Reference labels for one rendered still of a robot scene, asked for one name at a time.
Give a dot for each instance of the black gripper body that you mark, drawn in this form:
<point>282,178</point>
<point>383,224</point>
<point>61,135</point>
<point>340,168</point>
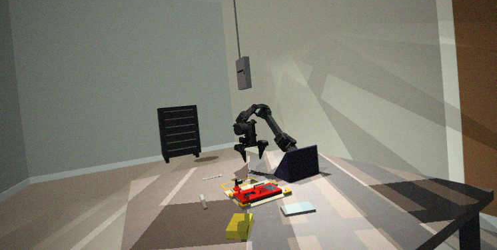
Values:
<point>251,142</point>

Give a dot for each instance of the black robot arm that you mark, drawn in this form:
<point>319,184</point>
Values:
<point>243,126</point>

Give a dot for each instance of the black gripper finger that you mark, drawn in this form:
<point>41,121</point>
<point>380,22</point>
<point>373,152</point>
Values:
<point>243,153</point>
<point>260,151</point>

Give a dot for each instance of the yellow rectangular block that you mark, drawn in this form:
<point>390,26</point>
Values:
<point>239,226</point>

